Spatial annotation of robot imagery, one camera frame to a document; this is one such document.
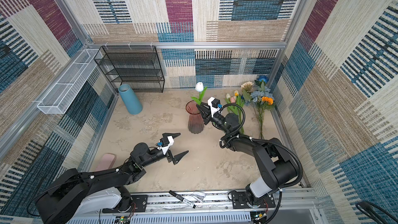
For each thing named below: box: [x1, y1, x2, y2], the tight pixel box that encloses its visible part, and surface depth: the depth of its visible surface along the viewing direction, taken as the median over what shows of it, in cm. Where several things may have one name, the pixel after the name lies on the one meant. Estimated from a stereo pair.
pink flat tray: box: [94, 152, 117, 172], surface depth 87 cm
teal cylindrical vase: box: [118, 84, 144, 115], surface depth 101 cm
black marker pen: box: [168, 189, 196, 209], surface depth 76 cm
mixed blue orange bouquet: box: [240, 74, 276, 140], surface depth 107 cm
